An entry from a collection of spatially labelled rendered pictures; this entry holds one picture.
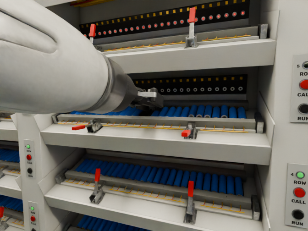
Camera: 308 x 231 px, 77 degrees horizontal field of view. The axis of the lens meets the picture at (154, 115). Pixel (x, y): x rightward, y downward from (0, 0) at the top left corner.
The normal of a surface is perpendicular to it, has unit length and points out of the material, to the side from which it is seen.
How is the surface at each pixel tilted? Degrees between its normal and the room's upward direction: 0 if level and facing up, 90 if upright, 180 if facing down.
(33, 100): 147
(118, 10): 90
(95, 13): 90
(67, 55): 89
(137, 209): 21
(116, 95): 113
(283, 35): 90
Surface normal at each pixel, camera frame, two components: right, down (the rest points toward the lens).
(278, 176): -0.34, 0.08
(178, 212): -0.13, -0.90
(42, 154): 0.94, 0.02
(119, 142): -0.31, 0.43
